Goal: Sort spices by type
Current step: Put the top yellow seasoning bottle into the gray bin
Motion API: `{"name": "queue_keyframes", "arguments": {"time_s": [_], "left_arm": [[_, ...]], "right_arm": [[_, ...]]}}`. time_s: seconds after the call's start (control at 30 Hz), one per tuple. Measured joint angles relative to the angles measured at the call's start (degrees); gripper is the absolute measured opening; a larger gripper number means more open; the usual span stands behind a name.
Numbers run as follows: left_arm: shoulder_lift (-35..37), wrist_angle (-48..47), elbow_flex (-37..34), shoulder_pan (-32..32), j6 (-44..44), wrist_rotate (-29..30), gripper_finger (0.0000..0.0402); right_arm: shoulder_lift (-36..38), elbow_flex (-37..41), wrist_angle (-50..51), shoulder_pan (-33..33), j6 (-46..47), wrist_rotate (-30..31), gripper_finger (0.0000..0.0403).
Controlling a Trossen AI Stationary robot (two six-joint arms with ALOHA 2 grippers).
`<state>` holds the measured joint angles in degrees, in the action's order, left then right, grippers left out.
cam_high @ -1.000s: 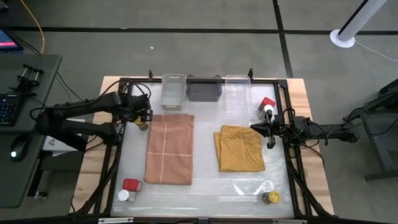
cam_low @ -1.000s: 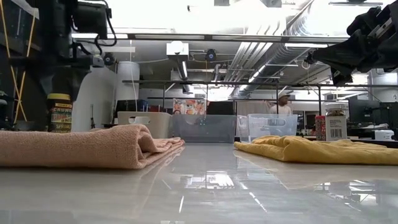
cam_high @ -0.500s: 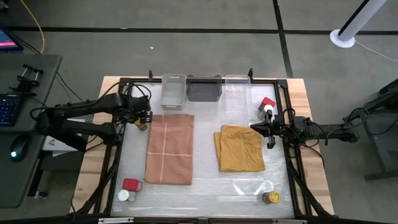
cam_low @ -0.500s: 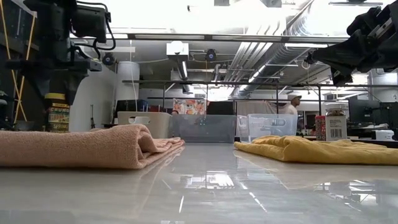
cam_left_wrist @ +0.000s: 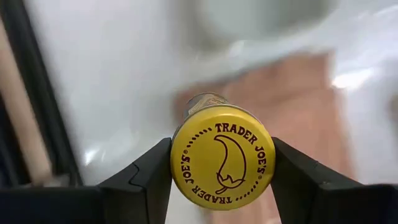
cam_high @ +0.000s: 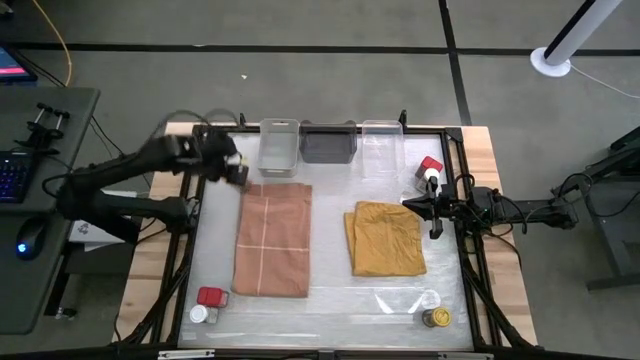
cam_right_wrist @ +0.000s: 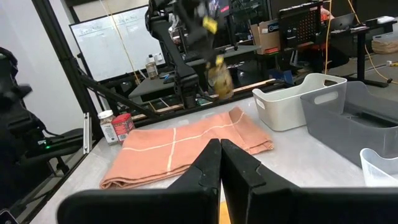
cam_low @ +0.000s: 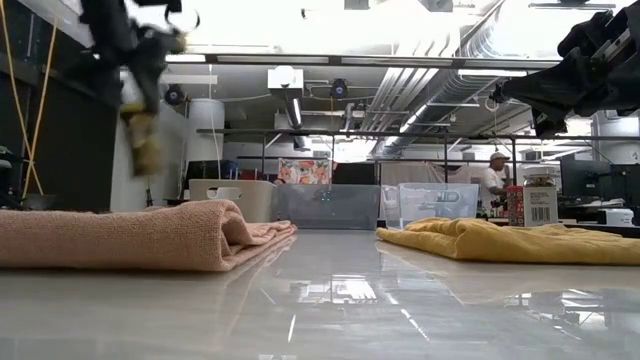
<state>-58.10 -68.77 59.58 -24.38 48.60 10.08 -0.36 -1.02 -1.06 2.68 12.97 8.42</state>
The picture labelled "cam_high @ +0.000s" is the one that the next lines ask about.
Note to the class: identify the dark grey desk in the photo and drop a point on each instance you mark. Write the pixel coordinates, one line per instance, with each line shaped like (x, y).
(30, 290)

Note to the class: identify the yellow folded cloth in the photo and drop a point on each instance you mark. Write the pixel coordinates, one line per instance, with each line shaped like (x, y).
(387, 240)

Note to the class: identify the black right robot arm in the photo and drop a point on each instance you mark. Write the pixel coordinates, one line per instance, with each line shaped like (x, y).
(535, 209)

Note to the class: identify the white plastic bin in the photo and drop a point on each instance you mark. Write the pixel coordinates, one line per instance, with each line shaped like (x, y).
(278, 150)

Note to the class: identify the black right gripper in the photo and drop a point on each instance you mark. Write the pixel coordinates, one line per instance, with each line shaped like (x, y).
(450, 205)

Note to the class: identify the yellow-lid beige-label spice jar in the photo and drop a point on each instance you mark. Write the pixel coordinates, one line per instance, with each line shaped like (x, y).
(236, 160)

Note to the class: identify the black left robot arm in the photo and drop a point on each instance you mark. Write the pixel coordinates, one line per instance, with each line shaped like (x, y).
(125, 205)

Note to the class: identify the silver metal bracket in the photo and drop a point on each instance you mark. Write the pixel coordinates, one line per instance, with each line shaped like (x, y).
(185, 354)

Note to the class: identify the pink folded cloth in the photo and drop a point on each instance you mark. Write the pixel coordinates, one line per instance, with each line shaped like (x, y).
(275, 240)

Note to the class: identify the yellow-lid chili spice jar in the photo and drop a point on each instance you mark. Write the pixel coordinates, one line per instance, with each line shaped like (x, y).
(440, 316)

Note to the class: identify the clear plastic bin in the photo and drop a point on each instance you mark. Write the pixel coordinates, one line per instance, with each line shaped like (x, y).
(382, 150)

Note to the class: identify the black computer mouse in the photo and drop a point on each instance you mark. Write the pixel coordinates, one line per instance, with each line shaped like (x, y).
(30, 237)

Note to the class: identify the white pole stand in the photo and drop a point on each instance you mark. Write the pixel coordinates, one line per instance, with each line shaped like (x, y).
(539, 60)

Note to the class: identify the white paper sheet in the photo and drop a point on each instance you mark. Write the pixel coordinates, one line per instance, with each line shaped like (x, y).
(90, 235)

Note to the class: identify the red-lid patterned spice tin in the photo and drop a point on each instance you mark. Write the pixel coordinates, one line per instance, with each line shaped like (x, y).
(430, 164)
(212, 296)

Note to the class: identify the white translucent table sheet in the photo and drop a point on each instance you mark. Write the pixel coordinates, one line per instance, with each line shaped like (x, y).
(330, 310)

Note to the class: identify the black aluminium table frame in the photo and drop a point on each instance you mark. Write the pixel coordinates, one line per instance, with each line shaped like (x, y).
(473, 300)

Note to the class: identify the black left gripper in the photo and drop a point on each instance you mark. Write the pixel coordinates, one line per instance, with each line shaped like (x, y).
(212, 157)

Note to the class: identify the black clamp stand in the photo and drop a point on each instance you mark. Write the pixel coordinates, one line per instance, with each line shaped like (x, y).
(42, 131)

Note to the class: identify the backlit black keyboard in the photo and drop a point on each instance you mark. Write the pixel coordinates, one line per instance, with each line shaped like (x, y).
(14, 177)

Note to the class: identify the grey plastic bin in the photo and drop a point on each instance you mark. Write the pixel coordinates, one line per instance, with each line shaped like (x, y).
(327, 147)

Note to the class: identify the black computer monitor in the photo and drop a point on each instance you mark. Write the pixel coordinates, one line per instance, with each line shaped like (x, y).
(15, 67)

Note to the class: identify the black metal stand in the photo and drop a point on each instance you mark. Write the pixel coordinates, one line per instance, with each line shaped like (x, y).
(615, 235)

